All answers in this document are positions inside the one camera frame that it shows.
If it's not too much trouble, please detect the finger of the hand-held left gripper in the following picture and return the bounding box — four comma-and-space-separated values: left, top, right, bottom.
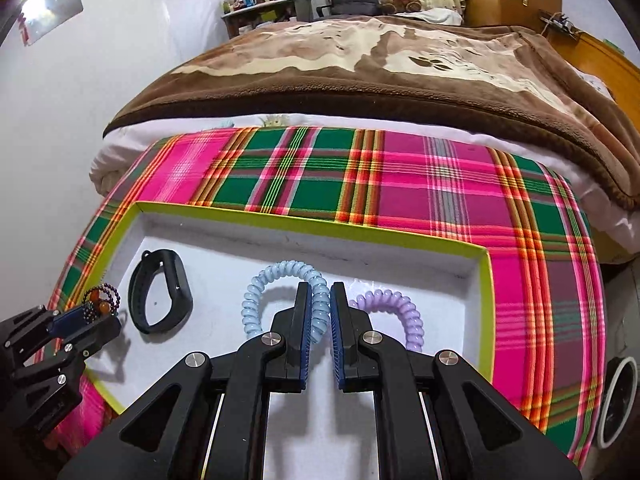
15, 316, 123, 396
0, 305, 98, 358

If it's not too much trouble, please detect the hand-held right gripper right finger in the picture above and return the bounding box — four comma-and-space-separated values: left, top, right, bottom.
330, 282, 583, 480

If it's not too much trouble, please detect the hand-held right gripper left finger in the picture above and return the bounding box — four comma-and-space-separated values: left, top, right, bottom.
57, 282, 313, 480

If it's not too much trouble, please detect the dark beaded bracelet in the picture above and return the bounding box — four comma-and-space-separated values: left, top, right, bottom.
82, 284, 122, 323

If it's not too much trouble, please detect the blue spiral hair tie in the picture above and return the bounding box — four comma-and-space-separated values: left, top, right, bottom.
241, 260, 331, 356

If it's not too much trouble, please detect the green-rimmed white tray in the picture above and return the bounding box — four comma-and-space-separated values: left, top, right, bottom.
82, 201, 496, 480

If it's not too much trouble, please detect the black fitness band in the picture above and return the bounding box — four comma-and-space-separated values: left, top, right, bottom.
128, 250, 194, 335

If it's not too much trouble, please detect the pink green plaid cloth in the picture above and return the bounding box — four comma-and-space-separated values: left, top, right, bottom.
42, 126, 608, 471

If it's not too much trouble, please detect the brown fleece blanket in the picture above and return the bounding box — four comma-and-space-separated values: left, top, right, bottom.
102, 14, 640, 211

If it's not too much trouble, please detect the white-rimmed round object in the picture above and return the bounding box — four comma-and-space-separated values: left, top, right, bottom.
597, 357, 638, 448

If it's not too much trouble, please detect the cluttered side desk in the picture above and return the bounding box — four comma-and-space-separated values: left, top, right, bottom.
221, 0, 313, 38

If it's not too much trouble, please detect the white pillow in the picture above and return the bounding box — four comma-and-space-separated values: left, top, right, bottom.
405, 8, 463, 26

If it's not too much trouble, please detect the wooden headboard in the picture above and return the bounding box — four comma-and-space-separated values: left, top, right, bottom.
550, 30, 640, 111

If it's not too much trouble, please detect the purple spiral hair tie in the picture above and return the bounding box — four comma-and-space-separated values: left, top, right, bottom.
348, 290, 423, 353

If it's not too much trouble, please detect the shiny wall poster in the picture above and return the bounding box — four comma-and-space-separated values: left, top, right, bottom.
20, 0, 84, 47

